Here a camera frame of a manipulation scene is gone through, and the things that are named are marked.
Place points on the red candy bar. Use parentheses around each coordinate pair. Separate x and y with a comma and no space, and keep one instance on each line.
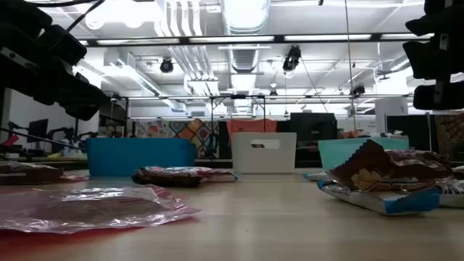
(29,174)
(74,177)

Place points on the pink clear-wrapped candy bar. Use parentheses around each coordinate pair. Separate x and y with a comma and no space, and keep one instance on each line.
(90,208)
(166,177)

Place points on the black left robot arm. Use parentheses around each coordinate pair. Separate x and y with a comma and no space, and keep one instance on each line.
(18,14)

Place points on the small black monitor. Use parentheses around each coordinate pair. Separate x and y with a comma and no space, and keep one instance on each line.
(38,129)

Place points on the white pillar box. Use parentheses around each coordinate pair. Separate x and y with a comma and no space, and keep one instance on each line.
(391,108)

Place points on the red strip object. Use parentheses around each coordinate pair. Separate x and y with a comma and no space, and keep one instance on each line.
(11,140)

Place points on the brown patterned cloth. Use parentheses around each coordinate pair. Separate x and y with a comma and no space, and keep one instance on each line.
(451,134)

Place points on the black partition panel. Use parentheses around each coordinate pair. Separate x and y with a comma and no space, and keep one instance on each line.
(407,132)

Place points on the black ceiling spotlight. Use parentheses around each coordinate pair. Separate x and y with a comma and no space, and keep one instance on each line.
(359,90)
(166,66)
(291,58)

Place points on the blue plastic bin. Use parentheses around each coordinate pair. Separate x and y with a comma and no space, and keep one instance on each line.
(137,156)

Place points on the green translucent plastic bin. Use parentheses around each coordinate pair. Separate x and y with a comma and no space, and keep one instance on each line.
(337,152)

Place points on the large black monitor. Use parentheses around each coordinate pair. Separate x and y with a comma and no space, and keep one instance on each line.
(313,127)

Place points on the colourful patchwork quilt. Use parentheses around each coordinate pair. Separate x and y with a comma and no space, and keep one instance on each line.
(188,132)

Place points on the orange cloth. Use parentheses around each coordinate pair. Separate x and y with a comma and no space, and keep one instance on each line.
(250,126)

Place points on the white plastic bin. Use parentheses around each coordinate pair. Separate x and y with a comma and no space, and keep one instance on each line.
(264,159)

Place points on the black aluminium table frame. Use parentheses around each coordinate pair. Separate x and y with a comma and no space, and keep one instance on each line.
(214,164)

